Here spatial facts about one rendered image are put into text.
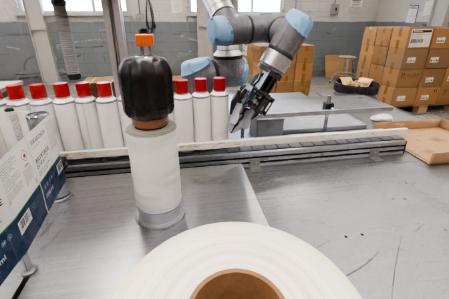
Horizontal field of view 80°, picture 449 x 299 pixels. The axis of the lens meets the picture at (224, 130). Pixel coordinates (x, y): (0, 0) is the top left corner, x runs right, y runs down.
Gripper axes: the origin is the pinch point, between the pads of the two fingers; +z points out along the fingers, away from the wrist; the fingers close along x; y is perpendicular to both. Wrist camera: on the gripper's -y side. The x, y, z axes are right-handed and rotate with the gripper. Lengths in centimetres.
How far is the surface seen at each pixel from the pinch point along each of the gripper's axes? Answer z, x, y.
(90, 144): 20.2, -33.3, 2.9
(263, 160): 3.3, 11.3, 5.8
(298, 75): -39, 161, -304
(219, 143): 4.5, -2.8, 4.9
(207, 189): 9.7, -5.8, 21.8
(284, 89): -13, 153, -304
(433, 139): -28, 69, -2
